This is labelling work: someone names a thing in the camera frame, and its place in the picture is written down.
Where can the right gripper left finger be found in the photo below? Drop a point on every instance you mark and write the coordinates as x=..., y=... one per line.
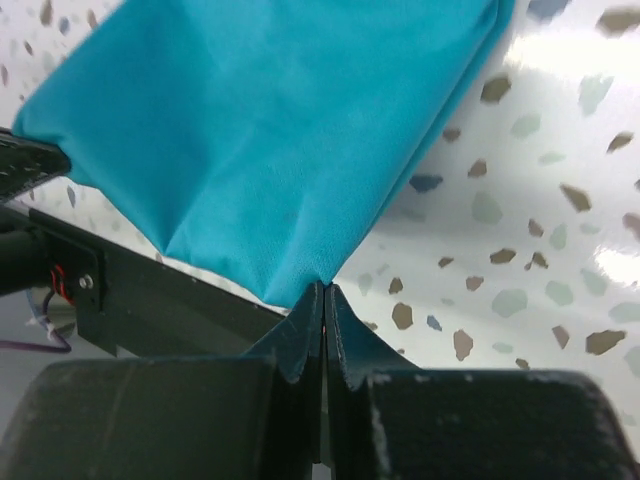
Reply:
x=256, y=415

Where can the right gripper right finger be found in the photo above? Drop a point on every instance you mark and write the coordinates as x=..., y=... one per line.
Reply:
x=390, y=419

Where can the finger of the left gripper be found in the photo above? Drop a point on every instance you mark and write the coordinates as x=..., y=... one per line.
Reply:
x=26, y=164

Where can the teal t shirt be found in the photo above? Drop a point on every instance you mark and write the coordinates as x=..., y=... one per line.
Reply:
x=261, y=140

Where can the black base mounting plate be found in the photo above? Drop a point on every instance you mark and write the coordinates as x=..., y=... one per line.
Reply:
x=125, y=299

